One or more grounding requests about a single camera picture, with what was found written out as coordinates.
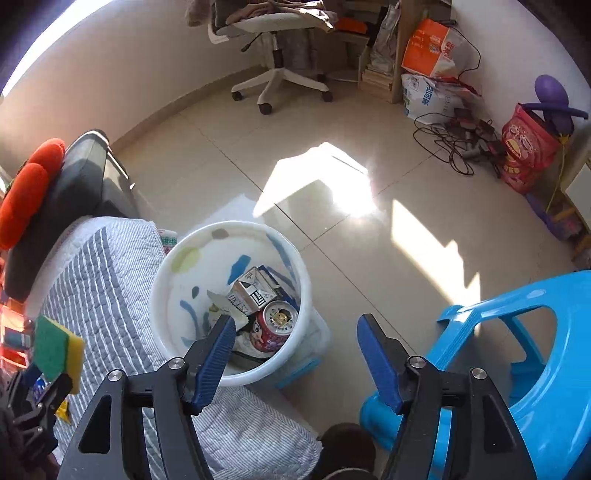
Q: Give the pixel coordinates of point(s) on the blue plastic stool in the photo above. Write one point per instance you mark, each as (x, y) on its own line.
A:
(550, 397)

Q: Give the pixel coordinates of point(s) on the pink lit shelf unit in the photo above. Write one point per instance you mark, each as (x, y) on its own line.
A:
(16, 332)

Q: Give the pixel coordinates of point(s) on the purple balloon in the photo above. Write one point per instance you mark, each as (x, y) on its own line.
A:
(554, 103)

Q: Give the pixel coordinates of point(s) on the dark grey sofa cushion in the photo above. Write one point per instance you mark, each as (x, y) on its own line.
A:
(92, 182)

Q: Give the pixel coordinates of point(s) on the white office chair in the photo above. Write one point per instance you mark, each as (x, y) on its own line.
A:
(266, 21)

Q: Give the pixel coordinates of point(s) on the white blue plastic bag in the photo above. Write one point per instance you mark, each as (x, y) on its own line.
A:
(426, 102)

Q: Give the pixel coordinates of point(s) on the blue white barcode box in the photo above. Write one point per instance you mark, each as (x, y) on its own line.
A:
(282, 285)

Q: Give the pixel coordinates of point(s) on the red tomato plush cushion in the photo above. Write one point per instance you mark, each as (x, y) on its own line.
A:
(28, 190)

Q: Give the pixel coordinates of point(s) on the white paper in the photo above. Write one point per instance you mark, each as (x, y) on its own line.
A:
(226, 307)

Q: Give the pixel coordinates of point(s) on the white plastic trash bucket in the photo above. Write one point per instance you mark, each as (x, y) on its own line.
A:
(212, 258)

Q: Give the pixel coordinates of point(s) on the milk carton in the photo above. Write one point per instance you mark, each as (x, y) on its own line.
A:
(252, 291)

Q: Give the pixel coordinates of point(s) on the red gift bag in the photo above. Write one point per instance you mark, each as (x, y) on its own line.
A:
(530, 149)

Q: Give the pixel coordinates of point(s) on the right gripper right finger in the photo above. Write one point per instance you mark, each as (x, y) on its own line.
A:
(484, 441)

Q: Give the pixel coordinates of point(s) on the grey striped quilted cover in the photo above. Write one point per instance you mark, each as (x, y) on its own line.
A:
(96, 282)

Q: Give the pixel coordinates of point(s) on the orange cardboard box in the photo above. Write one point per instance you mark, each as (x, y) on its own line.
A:
(436, 51)

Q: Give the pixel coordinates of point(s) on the wooden shelf cabinet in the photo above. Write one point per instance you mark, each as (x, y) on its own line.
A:
(577, 195)

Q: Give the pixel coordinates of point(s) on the red cartoon drink can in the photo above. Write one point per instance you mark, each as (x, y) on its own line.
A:
(272, 326)

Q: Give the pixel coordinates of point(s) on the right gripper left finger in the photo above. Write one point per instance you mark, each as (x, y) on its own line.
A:
(109, 442)

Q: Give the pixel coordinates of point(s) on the green yellow sponge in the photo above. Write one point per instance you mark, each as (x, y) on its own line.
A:
(58, 351)

